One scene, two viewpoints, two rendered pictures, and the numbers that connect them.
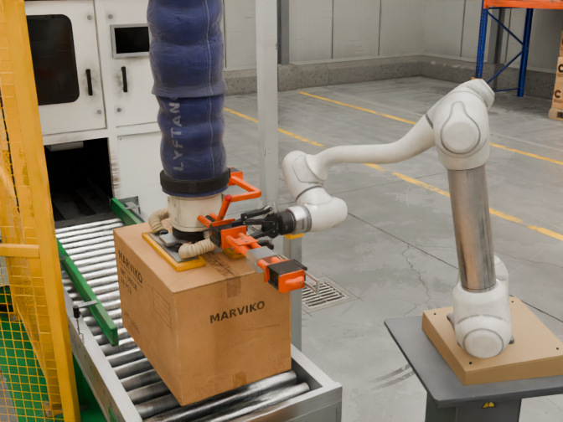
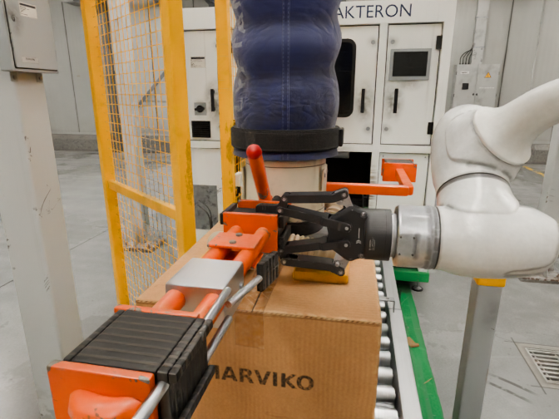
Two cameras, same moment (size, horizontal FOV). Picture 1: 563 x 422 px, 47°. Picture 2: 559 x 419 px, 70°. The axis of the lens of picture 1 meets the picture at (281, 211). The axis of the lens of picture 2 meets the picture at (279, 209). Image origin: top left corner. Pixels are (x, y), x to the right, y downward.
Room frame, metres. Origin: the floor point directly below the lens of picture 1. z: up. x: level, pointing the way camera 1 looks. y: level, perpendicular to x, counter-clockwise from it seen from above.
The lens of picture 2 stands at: (1.40, -0.26, 1.40)
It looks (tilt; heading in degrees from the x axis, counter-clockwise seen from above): 16 degrees down; 41
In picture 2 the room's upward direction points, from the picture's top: straight up
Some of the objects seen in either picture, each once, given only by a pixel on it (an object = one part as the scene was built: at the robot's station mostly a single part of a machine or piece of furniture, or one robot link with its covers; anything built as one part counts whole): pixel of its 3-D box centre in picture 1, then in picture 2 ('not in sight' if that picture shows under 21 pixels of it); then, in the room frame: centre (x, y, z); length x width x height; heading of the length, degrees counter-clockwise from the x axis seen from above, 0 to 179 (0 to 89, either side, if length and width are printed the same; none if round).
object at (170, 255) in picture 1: (172, 244); not in sight; (2.01, 0.37, 1.10); 0.34 x 0.10 x 0.05; 29
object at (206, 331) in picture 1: (198, 296); (283, 321); (2.06, 0.30, 0.87); 0.60 x 0.40 x 0.40; 30
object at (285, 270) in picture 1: (284, 275); (134, 364); (1.53, -0.01, 1.21); 0.08 x 0.07 x 0.05; 29
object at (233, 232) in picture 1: (228, 233); (256, 224); (1.84, 0.16, 1.20); 0.10 x 0.08 x 0.06; 119
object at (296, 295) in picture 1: (292, 327); (466, 415); (2.49, -0.04, 0.50); 0.07 x 0.07 x 1.00; 30
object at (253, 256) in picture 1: (261, 259); (207, 290); (1.65, 0.06, 1.20); 0.07 x 0.07 x 0.04; 29
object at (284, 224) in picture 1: (276, 224); (358, 233); (1.90, 0.02, 1.20); 0.09 x 0.07 x 0.08; 120
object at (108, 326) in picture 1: (60, 266); not in sight; (2.93, 1.09, 0.60); 1.60 x 0.10 x 0.09; 30
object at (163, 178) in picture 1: (195, 177); (287, 135); (2.06, 0.28, 1.32); 0.23 x 0.23 x 0.04
